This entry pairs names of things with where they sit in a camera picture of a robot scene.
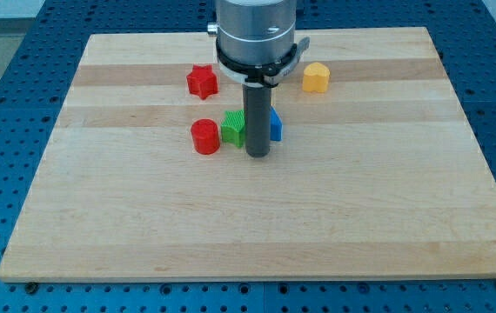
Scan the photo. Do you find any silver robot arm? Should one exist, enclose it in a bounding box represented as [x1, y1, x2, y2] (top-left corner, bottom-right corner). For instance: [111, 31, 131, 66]
[208, 0, 310, 157]

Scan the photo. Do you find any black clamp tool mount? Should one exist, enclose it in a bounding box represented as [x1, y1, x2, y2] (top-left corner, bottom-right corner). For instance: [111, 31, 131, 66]
[215, 37, 310, 88]

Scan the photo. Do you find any green star block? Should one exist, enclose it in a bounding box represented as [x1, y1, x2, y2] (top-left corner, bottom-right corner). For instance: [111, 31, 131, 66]
[220, 110, 245, 148]

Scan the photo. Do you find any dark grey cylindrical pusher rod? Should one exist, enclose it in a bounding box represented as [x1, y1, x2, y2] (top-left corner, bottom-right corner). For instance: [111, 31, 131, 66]
[243, 85, 271, 157]

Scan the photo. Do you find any blue block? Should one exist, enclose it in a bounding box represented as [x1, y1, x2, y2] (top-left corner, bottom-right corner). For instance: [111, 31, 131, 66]
[270, 107, 283, 142]

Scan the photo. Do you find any red star block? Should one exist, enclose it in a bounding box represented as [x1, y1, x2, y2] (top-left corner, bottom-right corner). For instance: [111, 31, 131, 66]
[186, 64, 218, 100]

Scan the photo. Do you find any yellow heart block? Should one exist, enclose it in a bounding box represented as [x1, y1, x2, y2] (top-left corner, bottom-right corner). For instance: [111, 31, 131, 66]
[302, 63, 331, 93]

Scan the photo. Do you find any wooden board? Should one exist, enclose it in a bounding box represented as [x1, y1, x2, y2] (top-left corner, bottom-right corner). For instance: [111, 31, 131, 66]
[0, 27, 496, 283]

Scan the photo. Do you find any red cylinder block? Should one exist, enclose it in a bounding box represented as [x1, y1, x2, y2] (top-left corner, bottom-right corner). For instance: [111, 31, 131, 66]
[191, 119, 220, 155]

